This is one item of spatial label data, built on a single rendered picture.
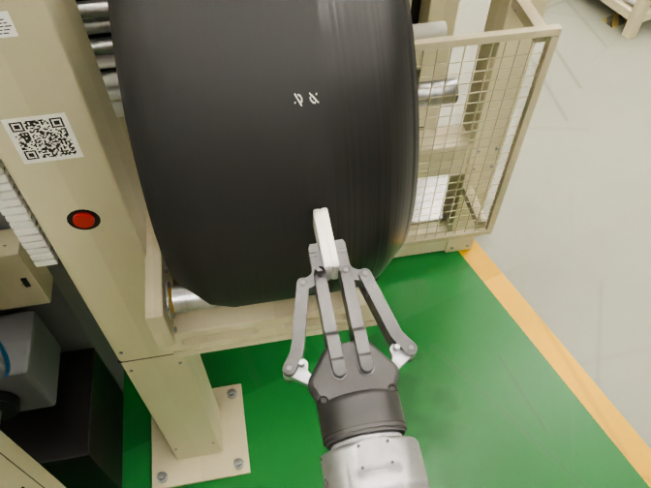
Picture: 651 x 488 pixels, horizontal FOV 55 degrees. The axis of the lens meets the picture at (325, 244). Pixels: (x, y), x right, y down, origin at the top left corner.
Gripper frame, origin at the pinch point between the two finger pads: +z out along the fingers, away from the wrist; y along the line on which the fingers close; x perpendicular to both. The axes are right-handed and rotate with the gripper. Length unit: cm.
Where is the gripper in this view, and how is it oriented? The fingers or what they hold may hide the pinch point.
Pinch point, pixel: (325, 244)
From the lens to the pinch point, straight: 64.0
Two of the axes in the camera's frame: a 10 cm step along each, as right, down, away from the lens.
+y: -9.8, 1.4, -1.1
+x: -0.2, 4.9, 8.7
